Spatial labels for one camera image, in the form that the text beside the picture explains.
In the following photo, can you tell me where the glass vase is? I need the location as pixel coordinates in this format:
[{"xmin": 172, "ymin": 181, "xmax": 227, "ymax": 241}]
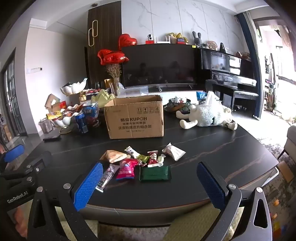
[{"xmin": 112, "ymin": 77, "xmax": 121, "ymax": 96}]

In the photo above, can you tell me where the small clear bin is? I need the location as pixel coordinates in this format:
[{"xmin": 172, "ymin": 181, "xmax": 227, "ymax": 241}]
[{"xmin": 39, "ymin": 118, "xmax": 54, "ymax": 134}]

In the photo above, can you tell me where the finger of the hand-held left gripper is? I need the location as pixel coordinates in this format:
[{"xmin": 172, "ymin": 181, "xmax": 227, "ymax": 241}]
[
  {"xmin": 0, "ymin": 144, "xmax": 25, "ymax": 166},
  {"xmin": 0, "ymin": 151, "xmax": 53, "ymax": 186}
]

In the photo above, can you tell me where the yellow-green packet bundle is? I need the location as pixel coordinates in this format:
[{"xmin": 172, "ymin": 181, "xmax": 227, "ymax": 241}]
[{"xmin": 91, "ymin": 89, "xmax": 115, "ymax": 108}]

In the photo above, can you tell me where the brown cardboard box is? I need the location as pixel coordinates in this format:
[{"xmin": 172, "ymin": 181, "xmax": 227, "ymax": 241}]
[{"xmin": 104, "ymin": 95, "xmax": 164, "ymax": 140}]

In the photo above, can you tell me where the dark green snack packet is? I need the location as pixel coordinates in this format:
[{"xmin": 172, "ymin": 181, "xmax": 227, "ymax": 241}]
[{"xmin": 139, "ymin": 166, "xmax": 172, "ymax": 182}]

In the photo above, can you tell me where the cream candy wrapper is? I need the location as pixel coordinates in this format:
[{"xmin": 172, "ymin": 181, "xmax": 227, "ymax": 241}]
[{"xmin": 125, "ymin": 146, "xmax": 141, "ymax": 159}]

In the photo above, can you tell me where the black piano bench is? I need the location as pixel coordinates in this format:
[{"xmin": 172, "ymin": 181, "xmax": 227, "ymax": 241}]
[{"xmin": 231, "ymin": 90, "xmax": 259, "ymax": 111}]

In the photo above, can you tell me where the black upright piano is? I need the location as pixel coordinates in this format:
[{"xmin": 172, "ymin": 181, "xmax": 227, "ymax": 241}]
[{"xmin": 200, "ymin": 47, "xmax": 258, "ymax": 112}]

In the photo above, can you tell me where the white tiered fruit stand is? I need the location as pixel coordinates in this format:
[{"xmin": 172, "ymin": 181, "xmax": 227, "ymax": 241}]
[{"xmin": 52, "ymin": 80, "xmax": 87, "ymax": 135}]

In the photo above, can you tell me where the patterned dark bowl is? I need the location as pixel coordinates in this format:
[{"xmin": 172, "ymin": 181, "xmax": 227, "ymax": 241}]
[{"xmin": 164, "ymin": 98, "xmax": 191, "ymax": 113}]

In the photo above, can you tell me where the grey sofa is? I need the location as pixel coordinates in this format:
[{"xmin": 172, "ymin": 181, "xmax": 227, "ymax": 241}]
[{"xmin": 279, "ymin": 124, "xmax": 296, "ymax": 163}]

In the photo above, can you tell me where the wooden stool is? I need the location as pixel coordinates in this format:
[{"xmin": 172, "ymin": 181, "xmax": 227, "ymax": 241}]
[{"xmin": 277, "ymin": 161, "xmax": 295, "ymax": 184}]

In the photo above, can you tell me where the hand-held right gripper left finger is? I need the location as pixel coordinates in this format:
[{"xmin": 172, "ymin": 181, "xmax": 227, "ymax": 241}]
[{"xmin": 28, "ymin": 161, "xmax": 104, "ymax": 241}]

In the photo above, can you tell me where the dried flower bunch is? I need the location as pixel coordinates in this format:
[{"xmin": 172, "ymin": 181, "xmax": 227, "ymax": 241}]
[{"xmin": 105, "ymin": 64, "xmax": 122, "ymax": 80}]

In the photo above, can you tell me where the black flat television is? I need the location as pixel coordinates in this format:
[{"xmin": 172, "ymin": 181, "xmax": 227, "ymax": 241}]
[{"xmin": 121, "ymin": 44, "xmax": 201, "ymax": 89}]

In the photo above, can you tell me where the pale flat snack packet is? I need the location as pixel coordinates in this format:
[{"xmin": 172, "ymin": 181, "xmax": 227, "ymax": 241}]
[{"xmin": 162, "ymin": 142, "xmax": 186, "ymax": 161}]

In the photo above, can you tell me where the white tissue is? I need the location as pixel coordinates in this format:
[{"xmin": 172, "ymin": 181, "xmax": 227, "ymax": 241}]
[{"xmin": 205, "ymin": 91, "xmax": 220, "ymax": 105}]

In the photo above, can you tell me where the tan snack packet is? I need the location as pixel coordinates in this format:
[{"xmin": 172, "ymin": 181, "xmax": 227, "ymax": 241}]
[{"xmin": 100, "ymin": 150, "xmax": 128, "ymax": 164}]

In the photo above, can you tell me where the pink snack packet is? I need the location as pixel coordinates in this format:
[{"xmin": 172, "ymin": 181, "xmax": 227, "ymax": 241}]
[{"xmin": 116, "ymin": 158, "xmax": 139, "ymax": 181}]

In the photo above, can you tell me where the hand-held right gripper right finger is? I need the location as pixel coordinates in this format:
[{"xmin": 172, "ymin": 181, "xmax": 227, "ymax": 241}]
[{"xmin": 196, "ymin": 161, "xmax": 273, "ymax": 241}]

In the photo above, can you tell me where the red heart balloon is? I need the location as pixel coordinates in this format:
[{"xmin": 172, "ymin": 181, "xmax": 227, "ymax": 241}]
[
  {"xmin": 119, "ymin": 34, "xmax": 137, "ymax": 49},
  {"xmin": 103, "ymin": 54, "xmax": 129, "ymax": 66},
  {"xmin": 97, "ymin": 49, "xmax": 110, "ymax": 66}
]

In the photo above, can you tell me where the red candy packet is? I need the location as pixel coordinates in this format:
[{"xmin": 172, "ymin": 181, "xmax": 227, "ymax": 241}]
[{"xmin": 147, "ymin": 150, "xmax": 159, "ymax": 168}]

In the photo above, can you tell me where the blue snack bag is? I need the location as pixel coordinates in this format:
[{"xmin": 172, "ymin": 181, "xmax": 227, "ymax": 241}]
[{"xmin": 83, "ymin": 103, "xmax": 100, "ymax": 128}]

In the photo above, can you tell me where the dark glass door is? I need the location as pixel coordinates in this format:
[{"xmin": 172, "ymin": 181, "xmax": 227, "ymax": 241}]
[{"xmin": 0, "ymin": 47, "xmax": 26, "ymax": 141}]

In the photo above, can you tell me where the grey bunny plush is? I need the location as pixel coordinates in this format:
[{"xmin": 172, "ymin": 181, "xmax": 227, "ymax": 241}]
[{"xmin": 192, "ymin": 31, "xmax": 203, "ymax": 48}]

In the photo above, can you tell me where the gold figurine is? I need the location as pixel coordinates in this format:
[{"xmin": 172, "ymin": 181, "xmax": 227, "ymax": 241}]
[{"xmin": 168, "ymin": 32, "xmax": 189, "ymax": 43}]

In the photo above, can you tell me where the small open cardboard box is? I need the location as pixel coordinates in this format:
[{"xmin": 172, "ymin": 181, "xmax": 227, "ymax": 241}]
[{"xmin": 45, "ymin": 94, "xmax": 68, "ymax": 112}]

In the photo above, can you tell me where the white plush sheep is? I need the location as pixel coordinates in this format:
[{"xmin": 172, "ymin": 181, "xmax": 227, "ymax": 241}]
[{"xmin": 176, "ymin": 102, "xmax": 238, "ymax": 130}]

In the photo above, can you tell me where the silver stick snack packet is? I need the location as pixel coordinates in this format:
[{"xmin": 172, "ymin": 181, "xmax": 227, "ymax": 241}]
[{"xmin": 96, "ymin": 163, "xmax": 121, "ymax": 193}]

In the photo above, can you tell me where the yellow snack packet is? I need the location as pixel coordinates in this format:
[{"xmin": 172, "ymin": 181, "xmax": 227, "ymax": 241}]
[{"xmin": 46, "ymin": 111, "xmax": 63, "ymax": 120}]

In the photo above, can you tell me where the gold wall ornament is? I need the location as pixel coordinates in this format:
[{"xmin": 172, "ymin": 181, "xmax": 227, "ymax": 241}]
[{"xmin": 89, "ymin": 20, "xmax": 99, "ymax": 46}]

